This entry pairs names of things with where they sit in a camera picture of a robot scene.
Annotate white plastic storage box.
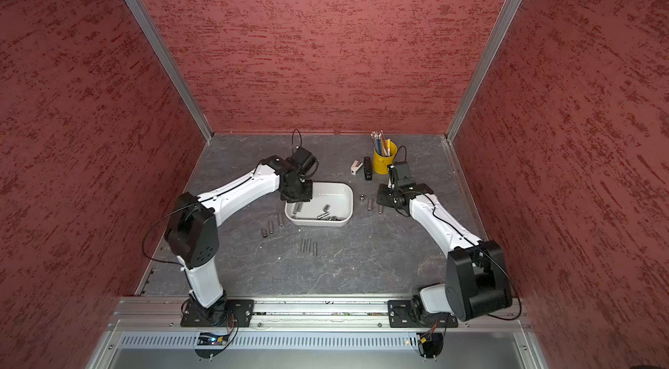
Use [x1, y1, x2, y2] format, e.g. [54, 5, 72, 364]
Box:
[284, 182, 354, 227]

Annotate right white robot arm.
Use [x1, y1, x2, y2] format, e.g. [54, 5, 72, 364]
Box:
[376, 184, 513, 322]

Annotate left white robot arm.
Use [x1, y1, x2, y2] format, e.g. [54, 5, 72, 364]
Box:
[165, 147, 319, 311]

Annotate chrome sockets in box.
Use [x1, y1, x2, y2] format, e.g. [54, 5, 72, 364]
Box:
[289, 203, 343, 222]

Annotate yellow pencil cup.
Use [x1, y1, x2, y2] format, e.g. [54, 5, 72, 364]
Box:
[372, 140, 397, 175]

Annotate pencils in cup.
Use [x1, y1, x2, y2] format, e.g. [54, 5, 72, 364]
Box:
[370, 131, 391, 157]

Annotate white small stapler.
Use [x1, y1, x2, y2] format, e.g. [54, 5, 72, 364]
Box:
[350, 160, 364, 176]

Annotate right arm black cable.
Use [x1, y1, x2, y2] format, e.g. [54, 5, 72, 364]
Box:
[394, 145, 524, 322]

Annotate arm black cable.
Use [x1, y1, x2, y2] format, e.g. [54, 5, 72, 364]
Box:
[141, 128, 304, 266]
[394, 145, 524, 322]

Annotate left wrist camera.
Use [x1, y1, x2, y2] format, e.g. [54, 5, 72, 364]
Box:
[289, 146, 319, 179]

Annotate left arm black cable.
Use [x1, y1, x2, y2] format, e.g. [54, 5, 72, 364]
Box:
[141, 128, 304, 266]

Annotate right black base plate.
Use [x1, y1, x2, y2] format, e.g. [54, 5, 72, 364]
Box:
[387, 299, 458, 330]

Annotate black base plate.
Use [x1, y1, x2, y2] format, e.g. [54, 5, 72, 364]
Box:
[180, 298, 255, 328]
[387, 299, 458, 330]

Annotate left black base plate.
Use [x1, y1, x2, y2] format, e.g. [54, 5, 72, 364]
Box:
[180, 298, 255, 328]

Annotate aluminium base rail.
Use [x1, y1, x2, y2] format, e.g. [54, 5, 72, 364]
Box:
[88, 294, 547, 368]

